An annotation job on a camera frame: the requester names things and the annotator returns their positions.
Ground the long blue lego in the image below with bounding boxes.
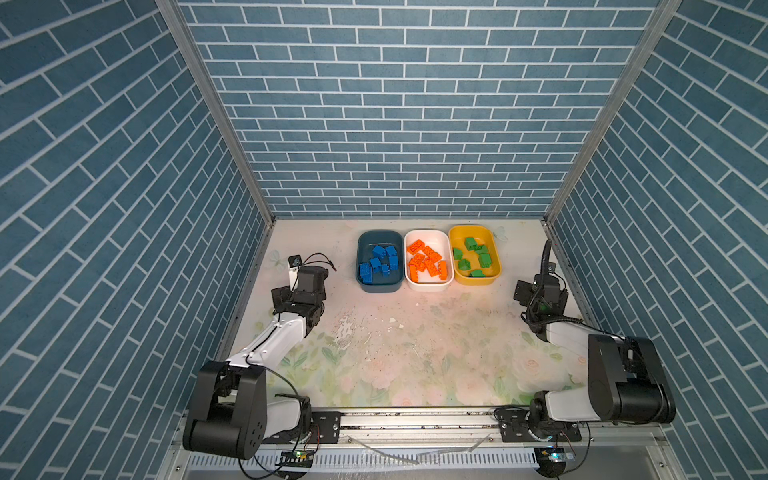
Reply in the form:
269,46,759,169
358,262,373,285

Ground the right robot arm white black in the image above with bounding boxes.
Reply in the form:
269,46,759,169
513,274,677,426

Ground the white plastic bin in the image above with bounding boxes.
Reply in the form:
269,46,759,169
404,229,455,292

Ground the blue lego with hole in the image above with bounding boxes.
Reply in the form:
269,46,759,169
372,245,387,258

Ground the orange lego horizontal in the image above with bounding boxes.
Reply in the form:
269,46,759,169
407,239,425,255

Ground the aluminium front rail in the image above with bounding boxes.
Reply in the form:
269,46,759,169
255,397,667,451

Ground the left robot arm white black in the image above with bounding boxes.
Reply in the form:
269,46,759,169
182,265,328,460

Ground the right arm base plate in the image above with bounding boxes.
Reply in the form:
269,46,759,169
493,406,582,443

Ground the dark teal plastic bin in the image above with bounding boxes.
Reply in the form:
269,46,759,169
355,230,405,293

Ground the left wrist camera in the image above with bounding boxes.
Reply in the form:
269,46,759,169
288,254,303,290

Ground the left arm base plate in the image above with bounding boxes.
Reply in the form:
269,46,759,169
298,410,342,445

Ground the yellow plastic bin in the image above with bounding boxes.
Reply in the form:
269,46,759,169
448,225,502,286

